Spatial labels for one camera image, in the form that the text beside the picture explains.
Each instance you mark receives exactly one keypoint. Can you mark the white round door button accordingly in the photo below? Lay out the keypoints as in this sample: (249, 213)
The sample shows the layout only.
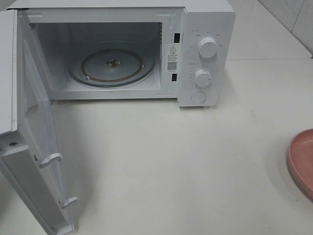
(198, 97)

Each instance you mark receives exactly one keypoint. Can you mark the white warning label sticker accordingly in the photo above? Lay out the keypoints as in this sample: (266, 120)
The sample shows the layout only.
(172, 57)

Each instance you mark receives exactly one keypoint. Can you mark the white microwave door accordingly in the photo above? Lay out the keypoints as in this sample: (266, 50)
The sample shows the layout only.
(30, 157)

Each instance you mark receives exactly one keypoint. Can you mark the glass microwave turntable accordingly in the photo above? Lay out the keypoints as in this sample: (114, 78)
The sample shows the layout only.
(112, 64)

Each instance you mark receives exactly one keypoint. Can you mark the pink round plate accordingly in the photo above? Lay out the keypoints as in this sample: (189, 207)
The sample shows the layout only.
(300, 161)

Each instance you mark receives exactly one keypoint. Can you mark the white microwave oven body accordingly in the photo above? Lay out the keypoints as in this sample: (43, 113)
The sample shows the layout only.
(67, 24)

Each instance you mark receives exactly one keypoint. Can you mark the white round knob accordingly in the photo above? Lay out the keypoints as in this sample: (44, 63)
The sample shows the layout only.
(202, 78)
(207, 47)

